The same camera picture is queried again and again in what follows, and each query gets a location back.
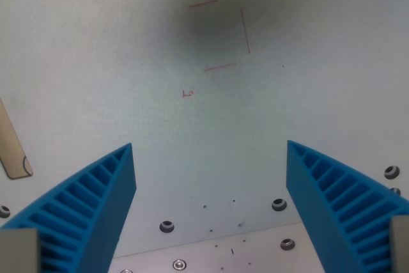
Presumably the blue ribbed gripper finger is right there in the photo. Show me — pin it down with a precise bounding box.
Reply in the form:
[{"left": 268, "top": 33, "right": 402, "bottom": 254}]
[
  {"left": 286, "top": 140, "right": 409, "bottom": 273},
  {"left": 0, "top": 143, "right": 137, "bottom": 273}
]

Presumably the light wooden strip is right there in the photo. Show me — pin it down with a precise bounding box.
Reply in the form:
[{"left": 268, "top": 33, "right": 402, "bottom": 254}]
[{"left": 0, "top": 97, "right": 34, "bottom": 180}]

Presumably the aluminium base plate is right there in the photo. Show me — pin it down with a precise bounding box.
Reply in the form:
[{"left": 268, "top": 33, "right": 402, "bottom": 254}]
[{"left": 110, "top": 221, "right": 330, "bottom": 273}]

